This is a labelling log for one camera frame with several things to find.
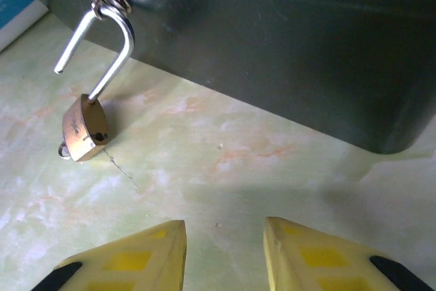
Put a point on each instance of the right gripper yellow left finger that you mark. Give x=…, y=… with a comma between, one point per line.
x=136, y=260

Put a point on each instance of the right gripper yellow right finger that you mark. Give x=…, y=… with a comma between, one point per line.
x=316, y=260

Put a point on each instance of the brass padlock with silver shackle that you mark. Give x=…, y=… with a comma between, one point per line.
x=85, y=127

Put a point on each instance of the starry night print case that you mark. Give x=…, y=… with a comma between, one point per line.
x=289, y=49

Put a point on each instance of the blue plastic storage box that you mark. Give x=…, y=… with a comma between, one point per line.
x=15, y=1

